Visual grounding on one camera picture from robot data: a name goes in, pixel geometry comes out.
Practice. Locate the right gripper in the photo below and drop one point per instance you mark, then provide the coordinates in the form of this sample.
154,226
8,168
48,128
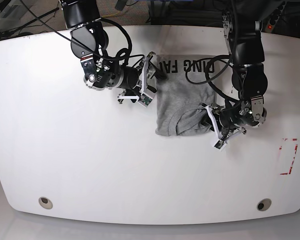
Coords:
136,94

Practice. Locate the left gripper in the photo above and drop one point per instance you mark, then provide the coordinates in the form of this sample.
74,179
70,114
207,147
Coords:
226,120

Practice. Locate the grey T-shirt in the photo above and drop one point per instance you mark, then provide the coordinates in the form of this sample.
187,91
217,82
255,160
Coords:
181,96

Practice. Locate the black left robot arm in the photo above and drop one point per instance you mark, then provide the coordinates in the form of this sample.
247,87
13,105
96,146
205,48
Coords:
89,43

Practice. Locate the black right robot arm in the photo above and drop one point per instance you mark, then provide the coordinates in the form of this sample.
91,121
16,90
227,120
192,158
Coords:
230,83

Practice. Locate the red tape rectangle marking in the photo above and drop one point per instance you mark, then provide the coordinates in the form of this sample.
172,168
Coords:
287,155

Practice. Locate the power strip with red light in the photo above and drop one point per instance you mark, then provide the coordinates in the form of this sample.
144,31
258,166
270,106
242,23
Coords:
274,17

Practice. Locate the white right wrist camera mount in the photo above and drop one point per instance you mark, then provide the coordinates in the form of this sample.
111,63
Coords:
143,65

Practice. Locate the right table cable grommet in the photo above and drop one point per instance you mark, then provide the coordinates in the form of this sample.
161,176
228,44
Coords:
264,205

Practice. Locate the table cable grommet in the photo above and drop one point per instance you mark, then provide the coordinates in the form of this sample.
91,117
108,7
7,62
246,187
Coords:
264,205
45,203

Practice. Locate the left table cable grommet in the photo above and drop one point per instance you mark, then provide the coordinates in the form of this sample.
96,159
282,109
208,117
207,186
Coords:
45,203

